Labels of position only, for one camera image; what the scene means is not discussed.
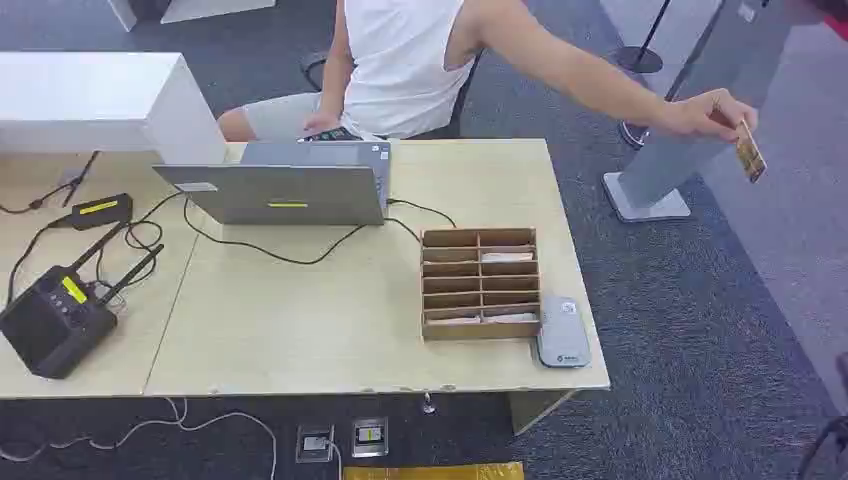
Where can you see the grey laptop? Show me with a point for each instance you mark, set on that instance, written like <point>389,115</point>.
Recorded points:
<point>291,192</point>

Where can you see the black handheld device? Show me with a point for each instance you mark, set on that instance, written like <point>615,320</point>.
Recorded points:
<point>331,134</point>

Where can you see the pale card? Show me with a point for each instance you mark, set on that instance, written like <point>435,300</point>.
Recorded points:
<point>507,256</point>
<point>510,318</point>

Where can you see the black power adapter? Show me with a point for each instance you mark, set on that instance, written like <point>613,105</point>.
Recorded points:
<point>102,210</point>

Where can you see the black router with antennas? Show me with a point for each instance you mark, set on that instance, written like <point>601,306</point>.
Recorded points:
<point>56,321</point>

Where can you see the person's right hand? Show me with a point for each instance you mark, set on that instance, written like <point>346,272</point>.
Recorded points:
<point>322,122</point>

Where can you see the grey card reader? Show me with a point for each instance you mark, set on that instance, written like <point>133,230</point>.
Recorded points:
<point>563,333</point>

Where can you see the white block cabinet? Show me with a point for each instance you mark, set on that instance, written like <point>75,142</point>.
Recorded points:
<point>99,99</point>

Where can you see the steel floor socket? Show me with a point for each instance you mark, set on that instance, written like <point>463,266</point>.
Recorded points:
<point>314,444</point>
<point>370,436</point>

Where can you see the wooden desk leg panel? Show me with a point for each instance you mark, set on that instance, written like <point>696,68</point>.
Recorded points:
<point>536,409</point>

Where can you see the person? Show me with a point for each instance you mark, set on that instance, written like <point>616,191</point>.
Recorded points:
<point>397,66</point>

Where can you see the yellow floor sheet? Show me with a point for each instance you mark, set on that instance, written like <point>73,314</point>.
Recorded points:
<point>434,472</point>

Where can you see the wooden card box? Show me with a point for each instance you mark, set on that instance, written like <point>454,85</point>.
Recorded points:
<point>480,285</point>

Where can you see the black stanchion base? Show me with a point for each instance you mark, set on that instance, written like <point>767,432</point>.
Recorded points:
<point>632,134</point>

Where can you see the black stanchion post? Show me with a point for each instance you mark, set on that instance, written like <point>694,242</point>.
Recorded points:
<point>639,56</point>

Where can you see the white furniture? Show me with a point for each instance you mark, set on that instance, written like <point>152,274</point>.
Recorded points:
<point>199,8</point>

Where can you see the brown printed card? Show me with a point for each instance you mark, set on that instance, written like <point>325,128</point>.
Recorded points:
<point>751,156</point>

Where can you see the grey sign stand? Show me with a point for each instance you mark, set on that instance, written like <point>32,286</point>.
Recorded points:
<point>669,159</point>

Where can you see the person's left hand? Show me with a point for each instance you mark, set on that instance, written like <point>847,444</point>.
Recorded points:
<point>705,116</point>

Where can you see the black office chair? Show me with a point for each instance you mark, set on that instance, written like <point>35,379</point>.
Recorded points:
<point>464,106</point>

